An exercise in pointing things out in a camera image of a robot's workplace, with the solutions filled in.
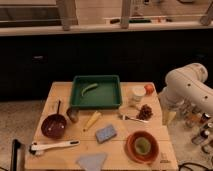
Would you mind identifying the green cucumber toy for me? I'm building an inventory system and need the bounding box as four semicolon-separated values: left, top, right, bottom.
81;83;98;97

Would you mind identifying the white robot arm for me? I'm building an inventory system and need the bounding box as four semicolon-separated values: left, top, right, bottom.
158;63;213;125

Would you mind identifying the green plastic tray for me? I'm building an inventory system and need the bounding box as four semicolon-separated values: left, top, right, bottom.
70;75;122;109

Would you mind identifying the orange bowl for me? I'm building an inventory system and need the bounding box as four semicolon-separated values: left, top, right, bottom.
125;131;159;164

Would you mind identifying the white cup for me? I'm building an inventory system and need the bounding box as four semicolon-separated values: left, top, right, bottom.
129;86;146;106

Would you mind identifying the small metal cup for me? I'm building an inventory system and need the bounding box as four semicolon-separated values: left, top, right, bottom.
67;107;78;123

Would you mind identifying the green item in bowl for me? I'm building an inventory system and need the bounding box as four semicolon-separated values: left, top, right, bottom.
134;137;151;155

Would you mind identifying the orange tomato toy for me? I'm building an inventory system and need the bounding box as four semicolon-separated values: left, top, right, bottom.
144;84;154;95

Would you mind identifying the blue sponge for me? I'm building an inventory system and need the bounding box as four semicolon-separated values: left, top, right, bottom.
95;125;117;143

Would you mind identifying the grey triangular cloth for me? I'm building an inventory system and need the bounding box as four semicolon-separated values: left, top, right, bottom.
76;153;108;171

